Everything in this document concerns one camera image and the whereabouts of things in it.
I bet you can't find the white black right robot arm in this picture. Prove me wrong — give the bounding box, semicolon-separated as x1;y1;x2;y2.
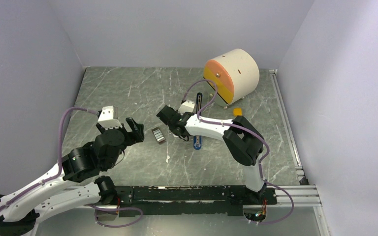
157;106;266;204

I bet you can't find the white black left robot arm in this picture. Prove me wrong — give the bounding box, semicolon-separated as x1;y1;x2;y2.
0;118;144;236

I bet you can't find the yellow eraser block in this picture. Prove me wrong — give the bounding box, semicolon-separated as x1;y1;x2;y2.
233;108;243;117

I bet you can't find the cream round drawer cabinet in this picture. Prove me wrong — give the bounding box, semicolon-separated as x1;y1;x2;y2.
203;49;260;107

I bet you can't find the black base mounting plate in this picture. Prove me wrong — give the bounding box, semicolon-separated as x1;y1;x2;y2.
83;185;278;218

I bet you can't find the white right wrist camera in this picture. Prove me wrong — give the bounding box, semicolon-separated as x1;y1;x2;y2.
178;100;195;114

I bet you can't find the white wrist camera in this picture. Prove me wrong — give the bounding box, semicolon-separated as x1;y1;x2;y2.
178;100;195;114
97;106;122;129

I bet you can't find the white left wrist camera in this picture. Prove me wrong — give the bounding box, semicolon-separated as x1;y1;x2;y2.
97;106;122;129

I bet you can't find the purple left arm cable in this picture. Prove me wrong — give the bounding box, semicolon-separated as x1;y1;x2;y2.
0;107;144;235

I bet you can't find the aluminium frame rail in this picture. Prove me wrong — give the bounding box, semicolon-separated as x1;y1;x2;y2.
34;185;323;209

